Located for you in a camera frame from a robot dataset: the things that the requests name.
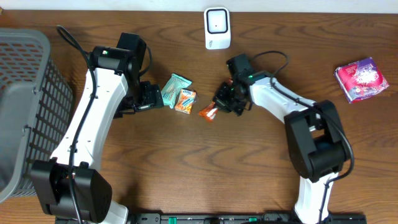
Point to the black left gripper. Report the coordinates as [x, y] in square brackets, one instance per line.
[152, 97]

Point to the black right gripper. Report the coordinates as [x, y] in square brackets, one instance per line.
[226, 96]

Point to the orange red snack bar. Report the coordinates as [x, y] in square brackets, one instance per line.
[209, 112]

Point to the pink purple pad package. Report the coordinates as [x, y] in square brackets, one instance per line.
[360, 80]

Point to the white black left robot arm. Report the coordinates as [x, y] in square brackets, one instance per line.
[69, 185]

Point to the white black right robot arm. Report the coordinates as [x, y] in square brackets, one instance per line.
[318, 147]

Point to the white barcode scanner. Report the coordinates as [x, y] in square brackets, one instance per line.
[217, 28]

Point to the teal flushable wipes pack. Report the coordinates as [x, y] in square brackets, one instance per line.
[172, 88]

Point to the orange toilet tissue pack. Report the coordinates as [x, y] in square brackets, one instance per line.
[185, 101]

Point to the grey plastic basket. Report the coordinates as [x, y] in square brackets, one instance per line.
[36, 106]

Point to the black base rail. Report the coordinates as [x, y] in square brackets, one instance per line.
[272, 217]

